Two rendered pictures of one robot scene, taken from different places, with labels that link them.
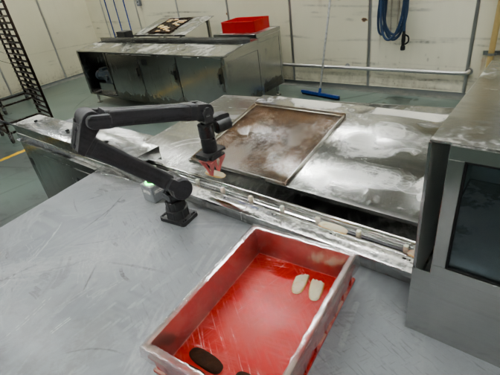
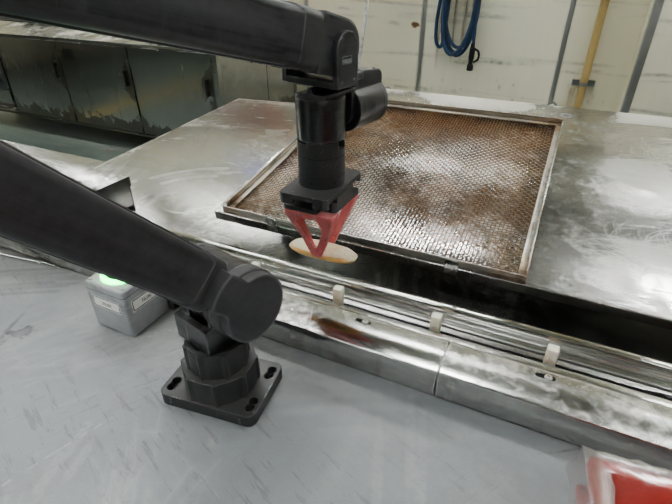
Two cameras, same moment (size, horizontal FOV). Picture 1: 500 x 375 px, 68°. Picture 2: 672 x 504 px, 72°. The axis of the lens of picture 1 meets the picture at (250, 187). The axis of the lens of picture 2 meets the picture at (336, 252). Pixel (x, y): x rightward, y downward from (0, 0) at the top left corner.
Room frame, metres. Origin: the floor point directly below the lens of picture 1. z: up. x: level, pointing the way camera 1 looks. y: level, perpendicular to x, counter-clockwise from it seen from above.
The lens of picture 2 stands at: (0.75, 0.27, 1.25)
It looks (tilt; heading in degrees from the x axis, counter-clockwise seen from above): 31 degrees down; 343
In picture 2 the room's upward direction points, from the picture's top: straight up
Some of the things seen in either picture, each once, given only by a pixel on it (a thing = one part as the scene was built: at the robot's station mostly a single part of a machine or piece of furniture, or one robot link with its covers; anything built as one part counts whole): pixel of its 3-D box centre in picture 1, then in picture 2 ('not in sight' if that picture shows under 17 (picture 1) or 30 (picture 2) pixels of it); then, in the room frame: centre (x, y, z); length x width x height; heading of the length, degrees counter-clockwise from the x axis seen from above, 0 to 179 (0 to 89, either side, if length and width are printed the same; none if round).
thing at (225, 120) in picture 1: (213, 117); (339, 80); (1.29, 0.09, 1.14); 0.11 x 0.09 x 0.12; 124
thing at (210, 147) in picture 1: (209, 145); (321, 166); (1.27, 0.12, 1.04); 0.10 x 0.07 x 0.07; 137
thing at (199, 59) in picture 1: (176, 64); (125, 65); (5.45, 0.76, 0.51); 3.00 x 1.26 x 1.03; 47
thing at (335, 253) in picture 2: (215, 172); (322, 248); (1.27, 0.12, 0.93); 0.10 x 0.04 x 0.01; 47
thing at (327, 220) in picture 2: (211, 163); (320, 220); (1.26, 0.13, 0.97); 0.07 x 0.07 x 0.09; 47
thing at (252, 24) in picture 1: (245, 24); not in sight; (5.07, -0.25, 0.93); 0.51 x 0.36 x 0.13; 51
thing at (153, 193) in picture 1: (155, 193); (132, 304); (1.34, 0.39, 0.84); 0.08 x 0.08 x 0.11; 47
